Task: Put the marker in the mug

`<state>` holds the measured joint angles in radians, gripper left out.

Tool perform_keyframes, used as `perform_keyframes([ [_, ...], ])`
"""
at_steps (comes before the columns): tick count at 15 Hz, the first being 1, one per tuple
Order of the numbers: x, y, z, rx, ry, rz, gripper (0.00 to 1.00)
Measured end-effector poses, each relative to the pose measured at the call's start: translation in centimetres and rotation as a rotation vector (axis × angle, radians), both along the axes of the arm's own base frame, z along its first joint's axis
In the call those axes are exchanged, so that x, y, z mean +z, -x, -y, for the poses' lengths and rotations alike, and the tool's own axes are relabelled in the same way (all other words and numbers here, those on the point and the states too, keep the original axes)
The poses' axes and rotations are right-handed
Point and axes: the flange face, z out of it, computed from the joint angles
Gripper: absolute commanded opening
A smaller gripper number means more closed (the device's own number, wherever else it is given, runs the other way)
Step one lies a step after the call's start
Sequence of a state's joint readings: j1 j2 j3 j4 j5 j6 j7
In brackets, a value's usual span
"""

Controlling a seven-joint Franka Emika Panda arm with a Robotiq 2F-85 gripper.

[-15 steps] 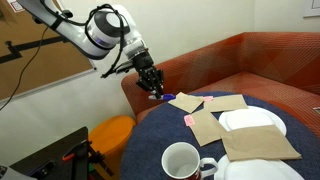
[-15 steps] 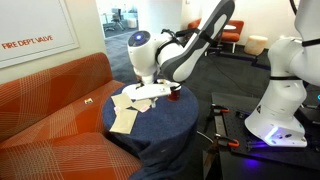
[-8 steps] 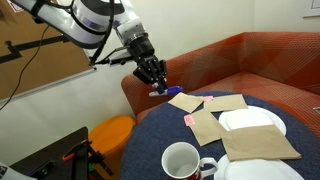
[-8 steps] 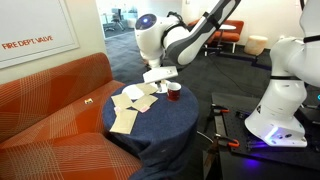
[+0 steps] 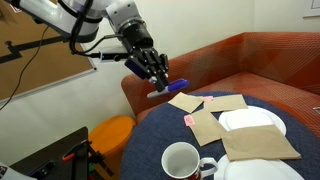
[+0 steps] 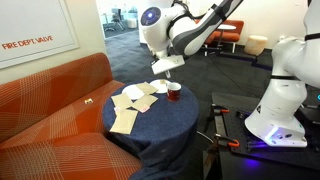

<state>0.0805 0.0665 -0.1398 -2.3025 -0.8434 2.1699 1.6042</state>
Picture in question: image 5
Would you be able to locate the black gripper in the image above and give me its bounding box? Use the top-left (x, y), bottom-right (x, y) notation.
top-left (119, 20), bottom-right (170, 94)

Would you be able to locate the blue cap white marker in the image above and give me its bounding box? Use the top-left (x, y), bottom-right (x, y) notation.
top-left (146, 78), bottom-right (191, 100)

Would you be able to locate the tan card piece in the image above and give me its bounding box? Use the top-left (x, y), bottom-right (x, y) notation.
top-left (202, 94), bottom-right (249, 114)
top-left (167, 92), bottom-right (205, 114)

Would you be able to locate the blue denim round cushion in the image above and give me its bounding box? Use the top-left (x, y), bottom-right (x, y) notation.
top-left (119, 91), bottom-right (320, 180)

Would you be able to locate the tan card piece right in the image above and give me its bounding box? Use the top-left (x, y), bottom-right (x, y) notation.
top-left (202, 94), bottom-right (249, 114)

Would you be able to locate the round orange stool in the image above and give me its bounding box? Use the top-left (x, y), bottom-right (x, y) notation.
top-left (87, 115), bottom-right (137, 180)

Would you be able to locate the white plate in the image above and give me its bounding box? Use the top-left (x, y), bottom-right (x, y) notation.
top-left (214, 153), bottom-right (305, 180)
top-left (217, 105), bottom-right (287, 136)

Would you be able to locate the orange patterned sofa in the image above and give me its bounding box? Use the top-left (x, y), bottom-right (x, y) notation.
top-left (120, 31), bottom-right (320, 141)

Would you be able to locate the framed cork board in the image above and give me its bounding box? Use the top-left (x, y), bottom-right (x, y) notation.
top-left (0, 0), bottom-right (98, 103)

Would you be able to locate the large brown paper napkin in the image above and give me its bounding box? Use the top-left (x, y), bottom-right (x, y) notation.
top-left (220, 124), bottom-right (302, 162)

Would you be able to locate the black side table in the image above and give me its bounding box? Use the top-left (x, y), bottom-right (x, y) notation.
top-left (9, 125), bottom-right (90, 180)

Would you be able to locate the white rounded object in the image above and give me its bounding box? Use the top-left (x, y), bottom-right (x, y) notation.
top-left (0, 161), bottom-right (38, 180)

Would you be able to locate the blue gripper camera mount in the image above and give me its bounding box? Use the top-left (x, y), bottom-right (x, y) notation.
top-left (124, 56), bottom-right (150, 81)

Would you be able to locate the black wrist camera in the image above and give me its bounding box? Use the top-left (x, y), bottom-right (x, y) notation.
top-left (99, 50), bottom-right (130, 64)

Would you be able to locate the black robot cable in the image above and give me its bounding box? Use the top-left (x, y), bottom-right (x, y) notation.
top-left (67, 0), bottom-right (125, 56)

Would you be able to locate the black clamp with orange handle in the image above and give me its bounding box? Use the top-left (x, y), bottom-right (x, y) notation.
top-left (61, 139), bottom-right (115, 178)

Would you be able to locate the thin black hanging cable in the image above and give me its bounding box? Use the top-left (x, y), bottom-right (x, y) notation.
top-left (0, 25), bottom-right (52, 112)

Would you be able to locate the white framed wall board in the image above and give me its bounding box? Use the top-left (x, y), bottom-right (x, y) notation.
top-left (302, 0), bottom-right (320, 19)

